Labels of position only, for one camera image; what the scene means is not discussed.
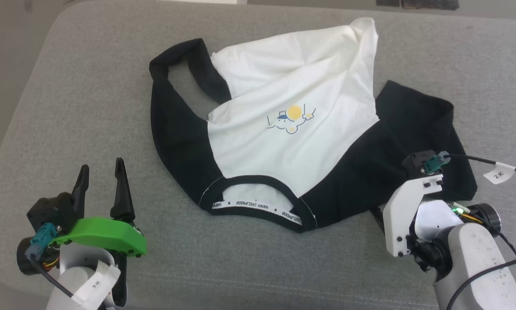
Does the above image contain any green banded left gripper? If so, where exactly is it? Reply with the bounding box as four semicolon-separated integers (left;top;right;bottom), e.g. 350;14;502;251
50;158;148;258

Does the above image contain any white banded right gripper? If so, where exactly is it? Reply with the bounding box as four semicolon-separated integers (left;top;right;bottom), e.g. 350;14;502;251
370;174;444;258

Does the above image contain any black and white T-shirt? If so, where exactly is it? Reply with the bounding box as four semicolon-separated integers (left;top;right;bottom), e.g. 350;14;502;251
149;16;478;234

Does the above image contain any grey fabric sofa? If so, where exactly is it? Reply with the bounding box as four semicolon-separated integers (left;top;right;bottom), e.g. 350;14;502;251
0;0;516;310

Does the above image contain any black cable with teal plug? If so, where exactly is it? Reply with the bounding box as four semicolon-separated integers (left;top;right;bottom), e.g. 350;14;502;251
422;151;516;179
28;223;77;302

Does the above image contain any white paper cable label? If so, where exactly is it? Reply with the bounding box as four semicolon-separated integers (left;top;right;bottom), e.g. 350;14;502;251
483;162;516;185
71;260;121;310

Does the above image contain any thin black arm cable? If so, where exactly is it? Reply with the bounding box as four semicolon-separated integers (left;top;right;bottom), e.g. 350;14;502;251
445;228;516;310

